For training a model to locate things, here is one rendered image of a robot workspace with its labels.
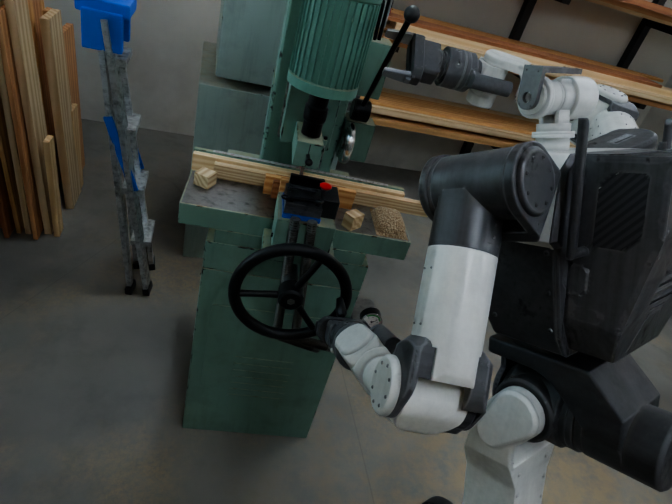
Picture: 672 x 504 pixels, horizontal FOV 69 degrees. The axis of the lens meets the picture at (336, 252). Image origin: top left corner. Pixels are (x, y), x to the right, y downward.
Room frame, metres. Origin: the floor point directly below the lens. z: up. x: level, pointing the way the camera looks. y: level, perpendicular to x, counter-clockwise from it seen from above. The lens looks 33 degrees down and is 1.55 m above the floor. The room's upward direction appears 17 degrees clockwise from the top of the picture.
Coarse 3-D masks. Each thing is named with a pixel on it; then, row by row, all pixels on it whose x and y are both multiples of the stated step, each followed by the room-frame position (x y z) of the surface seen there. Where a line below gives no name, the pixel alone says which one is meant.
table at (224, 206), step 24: (192, 192) 1.05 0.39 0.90; (216, 192) 1.09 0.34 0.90; (240, 192) 1.12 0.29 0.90; (192, 216) 1.00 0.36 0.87; (216, 216) 1.01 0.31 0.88; (240, 216) 1.03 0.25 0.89; (264, 216) 1.04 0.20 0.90; (336, 216) 1.15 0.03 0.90; (264, 240) 0.99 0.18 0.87; (336, 240) 1.09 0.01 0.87; (360, 240) 1.10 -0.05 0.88; (384, 240) 1.12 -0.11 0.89; (408, 240) 1.14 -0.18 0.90
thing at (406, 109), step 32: (608, 0) 3.64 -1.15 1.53; (640, 0) 3.65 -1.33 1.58; (384, 32) 3.30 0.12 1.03; (416, 32) 3.25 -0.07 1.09; (448, 32) 3.32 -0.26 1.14; (480, 32) 3.74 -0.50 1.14; (512, 32) 3.97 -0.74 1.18; (640, 32) 4.30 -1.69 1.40; (544, 64) 3.58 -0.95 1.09; (576, 64) 3.66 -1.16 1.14; (608, 64) 4.20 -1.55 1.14; (384, 96) 3.41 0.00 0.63; (416, 96) 3.66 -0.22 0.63; (640, 96) 3.76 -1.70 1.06; (416, 128) 3.29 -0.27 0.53; (448, 128) 3.46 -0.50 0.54; (480, 128) 3.46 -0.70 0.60; (512, 128) 3.60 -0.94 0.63
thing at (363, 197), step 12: (216, 168) 1.16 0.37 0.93; (228, 168) 1.16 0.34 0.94; (240, 168) 1.18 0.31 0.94; (252, 168) 1.20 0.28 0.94; (240, 180) 1.17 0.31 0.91; (252, 180) 1.18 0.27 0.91; (264, 180) 1.19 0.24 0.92; (360, 192) 1.25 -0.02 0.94; (372, 192) 1.28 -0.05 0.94; (360, 204) 1.26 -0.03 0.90; (372, 204) 1.26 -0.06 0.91; (384, 204) 1.27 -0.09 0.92; (396, 204) 1.28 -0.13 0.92; (408, 204) 1.29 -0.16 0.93; (420, 204) 1.30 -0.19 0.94
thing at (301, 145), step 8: (296, 128) 1.26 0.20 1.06; (296, 136) 1.21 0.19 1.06; (304, 136) 1.20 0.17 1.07; (320, 136) 1.24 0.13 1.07; (296, 144) 1.17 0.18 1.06; (304, 144) 1.17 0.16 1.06; (312, 144) 1.17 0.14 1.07; (320, 144) 1.18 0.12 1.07; (296, 152) 1.16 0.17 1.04; (304, 152) 1.17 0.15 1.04; (312, 152) 1.17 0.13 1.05; (320, 152) 1.18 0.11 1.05; (296, 160) 1.17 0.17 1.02; (304, 160) 1.17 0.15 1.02; (312, 160) 1.18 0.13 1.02; (320, 160) 1.20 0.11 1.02; (312, 168) 1.18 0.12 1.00
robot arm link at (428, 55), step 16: (416, 48) 1.18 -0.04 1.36; (432, 48) 1.20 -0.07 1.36; (448, 48) 1.21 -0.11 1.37; (416, 64) 1.14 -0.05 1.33; (432, 64) 1.16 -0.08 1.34; (448, 64) 1.17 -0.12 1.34; (464, 64) 1.18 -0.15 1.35; (416, 80) 1.14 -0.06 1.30; (432, 80) 1.17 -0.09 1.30; (448, 80) 1.17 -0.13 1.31
